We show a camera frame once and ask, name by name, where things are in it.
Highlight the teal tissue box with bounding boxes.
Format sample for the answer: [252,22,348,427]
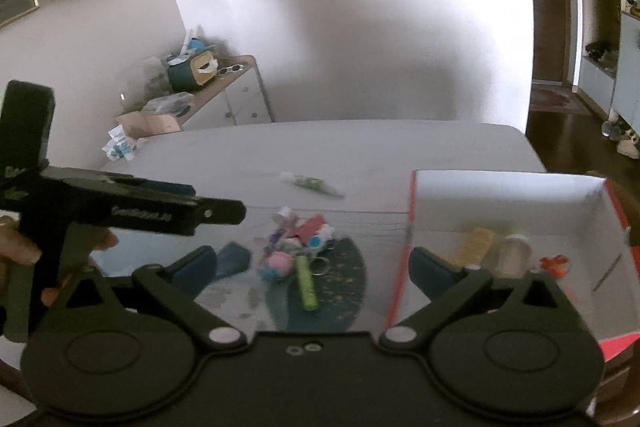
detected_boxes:
[166,38,219,92]

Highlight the small red trinket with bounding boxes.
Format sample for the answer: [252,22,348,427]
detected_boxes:
[539,254,571,278]

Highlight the white wall cabinet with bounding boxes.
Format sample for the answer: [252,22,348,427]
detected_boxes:
[570,0,640,122]

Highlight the person's left hand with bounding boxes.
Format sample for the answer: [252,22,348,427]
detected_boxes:
[0,216,119,308]

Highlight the crumpled clear plastic bag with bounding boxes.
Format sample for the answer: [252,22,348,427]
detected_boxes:
[142,92,195,118]

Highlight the red doormat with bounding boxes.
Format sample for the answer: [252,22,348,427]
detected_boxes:
[529,84,591,114]

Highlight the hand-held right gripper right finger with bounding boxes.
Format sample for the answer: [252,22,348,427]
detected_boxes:
[380,248,583,349]

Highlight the brown cardboard box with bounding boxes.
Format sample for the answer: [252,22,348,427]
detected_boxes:
[117,111,181,140]

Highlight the white wooden-top sideboard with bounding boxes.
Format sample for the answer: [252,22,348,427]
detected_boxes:
[175,54,275,130]

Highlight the small clear bottle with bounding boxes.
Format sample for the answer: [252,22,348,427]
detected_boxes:
[265,206,298,258]

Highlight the pink and blue ball toy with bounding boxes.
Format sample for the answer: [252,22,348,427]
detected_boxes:
[257,252,296,280]

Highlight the red cardboard box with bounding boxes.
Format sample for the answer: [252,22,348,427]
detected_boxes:
[385,169,640,360]

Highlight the pale sneakers pair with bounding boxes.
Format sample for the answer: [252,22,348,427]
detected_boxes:
[617,132,640,158]

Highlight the dark shoes pile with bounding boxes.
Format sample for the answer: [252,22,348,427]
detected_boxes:
[585,39,621,68]

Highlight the dark teal speckled placemat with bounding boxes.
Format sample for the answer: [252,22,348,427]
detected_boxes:
[262,237,369,333]

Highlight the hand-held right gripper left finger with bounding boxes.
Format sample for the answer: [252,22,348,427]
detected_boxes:
[47,246,248,349]

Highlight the clear packet with green tube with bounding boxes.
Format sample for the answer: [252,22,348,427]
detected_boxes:
[280,172,346,198]

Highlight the yellow block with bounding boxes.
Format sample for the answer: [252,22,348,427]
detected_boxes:
[452,227,496,268]

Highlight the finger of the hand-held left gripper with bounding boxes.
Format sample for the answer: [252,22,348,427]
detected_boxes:
[192,197,247,234]

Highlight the green tube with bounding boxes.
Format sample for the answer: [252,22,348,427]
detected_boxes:
[295,255,319,310]

